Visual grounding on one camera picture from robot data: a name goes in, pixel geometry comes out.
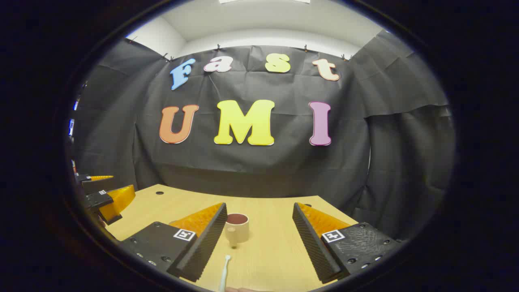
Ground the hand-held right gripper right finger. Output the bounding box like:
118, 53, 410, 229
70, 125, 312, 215
292, 202, 402, 284

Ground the wooden desktop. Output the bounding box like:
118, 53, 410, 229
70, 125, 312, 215
105, 183, 359, 292

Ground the beige cup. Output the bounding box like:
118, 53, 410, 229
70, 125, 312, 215
224, 213, 250, 249

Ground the black backdrop cloth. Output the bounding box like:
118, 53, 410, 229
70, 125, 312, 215
73, 30, 457, 244

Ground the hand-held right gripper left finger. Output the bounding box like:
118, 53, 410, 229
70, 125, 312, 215
120, 202, 228, 283

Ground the pale green toothbrush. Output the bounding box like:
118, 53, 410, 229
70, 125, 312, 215
219, 255, 232, 292

